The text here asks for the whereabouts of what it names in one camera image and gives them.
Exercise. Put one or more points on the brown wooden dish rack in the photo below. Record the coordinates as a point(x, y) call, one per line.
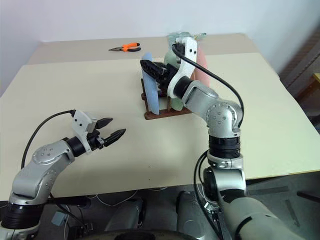
point(162, 114)

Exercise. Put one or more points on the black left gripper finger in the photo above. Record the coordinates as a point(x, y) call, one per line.
point(115, 136)
point(104, 122)

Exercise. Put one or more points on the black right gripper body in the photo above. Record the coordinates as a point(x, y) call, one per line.
point(168, 77)

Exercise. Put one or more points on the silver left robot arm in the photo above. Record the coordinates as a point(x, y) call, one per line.
point(37, 172)

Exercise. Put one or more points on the small blue-grey box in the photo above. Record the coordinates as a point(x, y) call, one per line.
point(58, 218)

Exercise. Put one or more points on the wooden furniture piece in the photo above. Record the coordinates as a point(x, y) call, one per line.
point(317, 78)

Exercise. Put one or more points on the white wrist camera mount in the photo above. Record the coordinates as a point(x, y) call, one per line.
point(80, 122)
point(188, 50)

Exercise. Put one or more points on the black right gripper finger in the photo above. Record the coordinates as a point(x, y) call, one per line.
point(166, 67)
point(153, 71)

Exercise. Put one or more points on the blue plate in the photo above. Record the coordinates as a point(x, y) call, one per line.
point(151, 96)

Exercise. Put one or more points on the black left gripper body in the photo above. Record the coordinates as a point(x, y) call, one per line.
point(96, 141)

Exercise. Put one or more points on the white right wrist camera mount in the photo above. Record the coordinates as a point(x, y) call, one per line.
point(188, 50)

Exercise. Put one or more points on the pink plate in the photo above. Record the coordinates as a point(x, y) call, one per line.
point(202, 71)

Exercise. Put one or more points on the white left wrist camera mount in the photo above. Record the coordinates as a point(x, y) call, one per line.
point(80, 122)

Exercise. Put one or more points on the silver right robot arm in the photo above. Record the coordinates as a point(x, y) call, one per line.
point(221, 116)

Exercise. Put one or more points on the green plate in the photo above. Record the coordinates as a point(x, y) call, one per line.
point(170, 58)

